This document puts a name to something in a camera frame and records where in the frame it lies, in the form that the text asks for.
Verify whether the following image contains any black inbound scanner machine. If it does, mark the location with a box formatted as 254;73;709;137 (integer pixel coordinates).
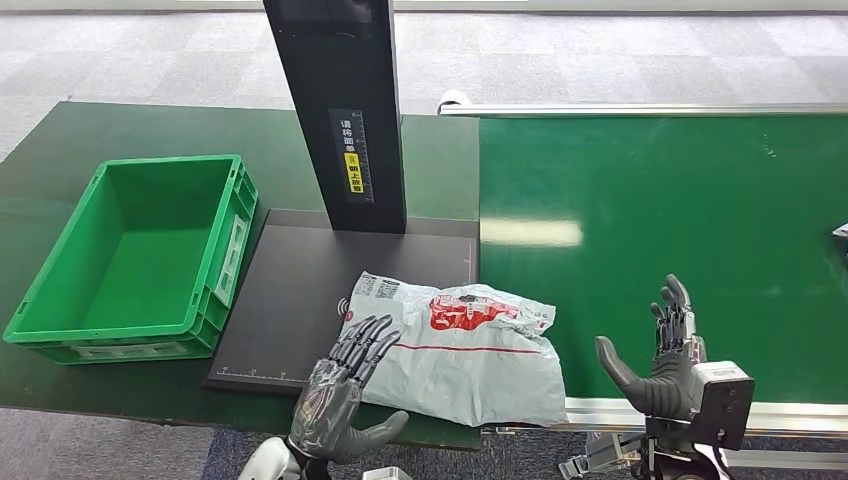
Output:
201;0;480;399

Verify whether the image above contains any green conveyor belt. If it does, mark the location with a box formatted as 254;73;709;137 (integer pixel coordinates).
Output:
478;115;848;405

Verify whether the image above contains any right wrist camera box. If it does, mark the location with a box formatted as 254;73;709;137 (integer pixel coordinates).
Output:
645;360;757;452

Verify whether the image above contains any dark green table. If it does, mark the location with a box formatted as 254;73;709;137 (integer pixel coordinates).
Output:
0;100;482;452

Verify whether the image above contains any green plastic crate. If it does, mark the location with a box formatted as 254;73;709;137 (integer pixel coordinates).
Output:
3;154;260;366

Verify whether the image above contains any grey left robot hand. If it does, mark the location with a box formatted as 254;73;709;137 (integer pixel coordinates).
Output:
288;314;411;465

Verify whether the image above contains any aluminium conveyor frame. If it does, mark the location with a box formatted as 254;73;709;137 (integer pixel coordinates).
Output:
437;89;848;472

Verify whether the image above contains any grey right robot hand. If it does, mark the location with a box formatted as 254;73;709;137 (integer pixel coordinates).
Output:
594;274;707;422

